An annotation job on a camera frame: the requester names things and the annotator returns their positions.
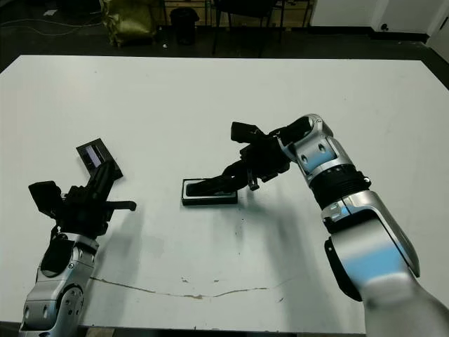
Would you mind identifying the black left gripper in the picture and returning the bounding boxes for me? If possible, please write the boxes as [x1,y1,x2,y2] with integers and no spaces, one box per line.
[55,161,138,237]

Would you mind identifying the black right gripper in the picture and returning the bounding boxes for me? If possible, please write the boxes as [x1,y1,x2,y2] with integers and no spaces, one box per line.
[210,133,293,194]

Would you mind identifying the black printed box lid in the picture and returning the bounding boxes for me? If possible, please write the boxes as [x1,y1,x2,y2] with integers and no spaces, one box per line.
[75,138,126,183]

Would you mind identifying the black box white insert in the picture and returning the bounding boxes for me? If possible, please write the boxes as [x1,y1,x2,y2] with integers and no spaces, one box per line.
[181,178,239,208]

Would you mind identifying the black trash bin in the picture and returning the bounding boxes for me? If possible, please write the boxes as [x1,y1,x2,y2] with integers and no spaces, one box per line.
[170,7,199,46]

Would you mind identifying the yellow green plastic bag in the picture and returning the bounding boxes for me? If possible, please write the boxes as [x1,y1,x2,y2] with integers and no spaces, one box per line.
[99,0,158,48]

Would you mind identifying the white door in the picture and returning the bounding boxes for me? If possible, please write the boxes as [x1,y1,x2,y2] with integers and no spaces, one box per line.
[426,0,449,66]

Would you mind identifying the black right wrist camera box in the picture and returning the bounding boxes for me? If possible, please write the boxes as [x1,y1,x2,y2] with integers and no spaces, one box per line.
[230,121,271,145]

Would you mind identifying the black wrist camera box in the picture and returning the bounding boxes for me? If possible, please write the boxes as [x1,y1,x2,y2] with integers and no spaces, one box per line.
[27,180,63,218]
[230,121,271,145]

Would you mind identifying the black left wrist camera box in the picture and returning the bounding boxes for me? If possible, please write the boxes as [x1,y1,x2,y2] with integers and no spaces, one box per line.
[27,180,63,218]

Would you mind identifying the white floor cable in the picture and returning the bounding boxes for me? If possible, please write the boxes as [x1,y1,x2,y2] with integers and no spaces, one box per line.
[0,15,102,38]

